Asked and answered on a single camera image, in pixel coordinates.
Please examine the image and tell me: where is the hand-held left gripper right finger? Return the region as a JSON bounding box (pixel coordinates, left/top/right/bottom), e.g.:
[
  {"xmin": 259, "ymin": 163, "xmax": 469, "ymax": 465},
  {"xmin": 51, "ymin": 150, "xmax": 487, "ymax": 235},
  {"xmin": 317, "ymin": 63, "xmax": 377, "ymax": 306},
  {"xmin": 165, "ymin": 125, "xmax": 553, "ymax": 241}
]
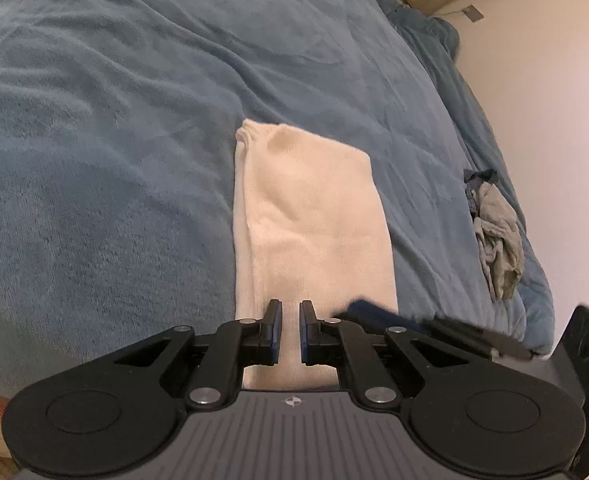
[{"xmin": 299, "ymin": 300, "xmax": 475, "ymax": 407}]

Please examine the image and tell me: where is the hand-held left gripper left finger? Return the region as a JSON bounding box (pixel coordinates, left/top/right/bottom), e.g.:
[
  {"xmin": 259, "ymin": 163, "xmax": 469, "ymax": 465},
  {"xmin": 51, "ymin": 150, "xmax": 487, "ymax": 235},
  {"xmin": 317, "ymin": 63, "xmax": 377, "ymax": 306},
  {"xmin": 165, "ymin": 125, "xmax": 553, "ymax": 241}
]
[{"xmin": 114, "ymin": 299, "xmax": 282, "ymax": 409}]

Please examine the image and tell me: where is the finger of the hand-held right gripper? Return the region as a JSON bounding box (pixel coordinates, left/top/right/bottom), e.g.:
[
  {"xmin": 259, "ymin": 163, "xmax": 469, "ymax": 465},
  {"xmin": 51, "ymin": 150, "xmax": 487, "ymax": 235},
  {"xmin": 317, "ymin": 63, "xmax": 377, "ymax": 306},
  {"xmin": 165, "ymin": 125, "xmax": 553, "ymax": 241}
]
[{"xmin": 334, "ymin": 300, "xmax": 532, "ymax": 361}]

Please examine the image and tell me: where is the cream knit vest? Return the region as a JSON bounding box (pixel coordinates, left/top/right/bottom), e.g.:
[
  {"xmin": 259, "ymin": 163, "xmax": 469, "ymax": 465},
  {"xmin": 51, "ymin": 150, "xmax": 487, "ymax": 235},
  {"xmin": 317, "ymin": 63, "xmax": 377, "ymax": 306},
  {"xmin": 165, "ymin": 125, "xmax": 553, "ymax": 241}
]
[{"xmin": 233, "ymin": 119, "xmax": 400, "ymax": 392}]

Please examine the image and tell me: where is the grey knit sweater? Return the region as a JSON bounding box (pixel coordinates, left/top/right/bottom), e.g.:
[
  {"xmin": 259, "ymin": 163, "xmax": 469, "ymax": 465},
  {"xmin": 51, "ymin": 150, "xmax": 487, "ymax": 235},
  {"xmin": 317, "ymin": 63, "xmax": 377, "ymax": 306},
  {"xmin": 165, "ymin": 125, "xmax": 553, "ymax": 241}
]
[{"xmin": 473, "ymin": 182, "xmax": 526, "ymax": 303}]

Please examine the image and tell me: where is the blue fleece blanket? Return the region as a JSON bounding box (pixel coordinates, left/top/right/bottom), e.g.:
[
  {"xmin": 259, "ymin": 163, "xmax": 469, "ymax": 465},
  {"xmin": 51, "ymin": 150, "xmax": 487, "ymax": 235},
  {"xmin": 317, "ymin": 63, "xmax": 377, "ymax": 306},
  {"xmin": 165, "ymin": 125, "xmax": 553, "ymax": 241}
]
[{"xmin": 0, "ymin": 0, "xmax": 557, "ymax": 401}]

